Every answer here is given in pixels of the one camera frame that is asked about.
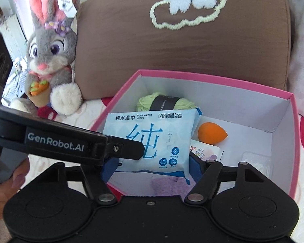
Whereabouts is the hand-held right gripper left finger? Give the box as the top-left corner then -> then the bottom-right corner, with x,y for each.
38,157 -> 121,205

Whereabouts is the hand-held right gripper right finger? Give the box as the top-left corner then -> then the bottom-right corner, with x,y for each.
184,154 -> 268,204

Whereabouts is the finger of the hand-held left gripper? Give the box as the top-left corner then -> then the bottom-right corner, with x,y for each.
92,135 -> 145,166

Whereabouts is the small white wipes packet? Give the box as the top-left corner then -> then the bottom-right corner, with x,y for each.
190,144 -> 221,161

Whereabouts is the blue white wet wipes pack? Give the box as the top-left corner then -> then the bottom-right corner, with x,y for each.
103,108 -> 203,185

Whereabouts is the purple plush toy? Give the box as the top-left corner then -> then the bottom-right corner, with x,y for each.
151,176 -> 190,196

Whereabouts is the orange makeup sponge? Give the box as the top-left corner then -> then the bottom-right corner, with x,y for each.
198,122 -> 228,143

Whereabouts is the green yarn ball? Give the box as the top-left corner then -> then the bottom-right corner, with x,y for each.
136,92 -> 198,110

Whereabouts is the clear cotton swab box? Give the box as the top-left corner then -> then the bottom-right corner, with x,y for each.
243,151 -> 272,178

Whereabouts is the pink cardboard box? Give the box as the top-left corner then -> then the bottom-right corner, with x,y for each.
89,69 -> 301,200

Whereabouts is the person's left hand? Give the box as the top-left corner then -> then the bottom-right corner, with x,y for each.
0,157 -> 31,221

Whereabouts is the white slatted rack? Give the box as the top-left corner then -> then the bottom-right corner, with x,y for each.
1,56 -> 29,99

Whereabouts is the grey rabbit plush toy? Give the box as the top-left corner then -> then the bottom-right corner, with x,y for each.
10,0 -> 83,115

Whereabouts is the brown embroidered cushion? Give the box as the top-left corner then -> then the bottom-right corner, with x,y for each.
73,0 -> 292,100

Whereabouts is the white cabinet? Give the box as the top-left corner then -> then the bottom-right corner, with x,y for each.
0,14 -> 27,59

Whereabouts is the white hang tag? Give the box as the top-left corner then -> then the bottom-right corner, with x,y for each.
56,0 -> 78,19

